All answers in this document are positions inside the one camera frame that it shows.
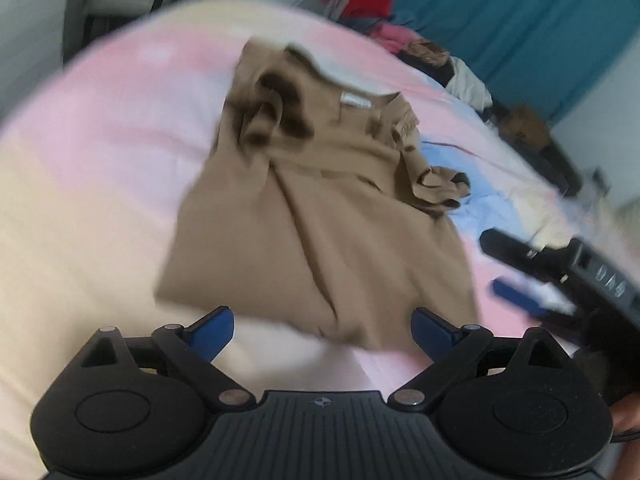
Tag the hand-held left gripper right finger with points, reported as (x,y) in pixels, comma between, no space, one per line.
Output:
(432,332)

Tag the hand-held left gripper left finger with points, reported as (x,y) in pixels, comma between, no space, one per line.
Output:
(212,332)

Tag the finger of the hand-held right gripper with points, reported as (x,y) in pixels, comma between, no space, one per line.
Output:
(517,296)
(520,252)

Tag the brown t-shirt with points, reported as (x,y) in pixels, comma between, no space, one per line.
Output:
(310,220)

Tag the black sofa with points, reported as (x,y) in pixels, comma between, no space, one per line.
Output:
(560,165)

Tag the cardboard box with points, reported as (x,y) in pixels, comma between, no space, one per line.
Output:
(522,125)

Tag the white cloth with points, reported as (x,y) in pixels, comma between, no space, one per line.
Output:
(470,82)

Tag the pastel bed sheet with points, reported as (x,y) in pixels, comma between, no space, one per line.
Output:
(85,200)

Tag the black cloth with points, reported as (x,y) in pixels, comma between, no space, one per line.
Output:
(437,71)

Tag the wide blue curtain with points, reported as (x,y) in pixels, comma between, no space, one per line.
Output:
(525,30)

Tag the brown lace cloth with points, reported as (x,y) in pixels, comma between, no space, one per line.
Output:
(425,51)

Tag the pink cloth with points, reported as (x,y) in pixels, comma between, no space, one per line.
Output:
(395,36)

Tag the white desk with drawers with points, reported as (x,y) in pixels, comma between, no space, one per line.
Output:
(107,10)

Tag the wall socket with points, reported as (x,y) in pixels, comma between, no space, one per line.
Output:
(598,180)

